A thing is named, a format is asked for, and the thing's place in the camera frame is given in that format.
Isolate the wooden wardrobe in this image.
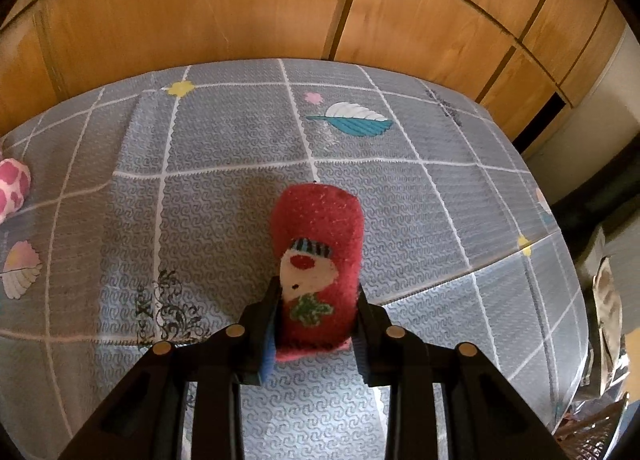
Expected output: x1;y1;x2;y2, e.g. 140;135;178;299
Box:
0;0;626;161

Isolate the dark green chair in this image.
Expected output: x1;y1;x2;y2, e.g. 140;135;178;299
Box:
550;160;640;251

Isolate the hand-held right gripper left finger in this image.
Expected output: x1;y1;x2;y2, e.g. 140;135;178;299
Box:
60;277;281;460

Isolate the red snowman sock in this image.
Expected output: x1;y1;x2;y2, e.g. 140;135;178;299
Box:
270;183;363;365

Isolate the wicker chair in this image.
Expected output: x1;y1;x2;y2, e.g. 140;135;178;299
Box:
555;390;636;456

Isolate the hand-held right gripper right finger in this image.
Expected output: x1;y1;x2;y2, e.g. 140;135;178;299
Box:
352;285;571;460

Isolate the pink spotted plush toy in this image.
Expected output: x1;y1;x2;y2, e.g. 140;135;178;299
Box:
0;157;32;226

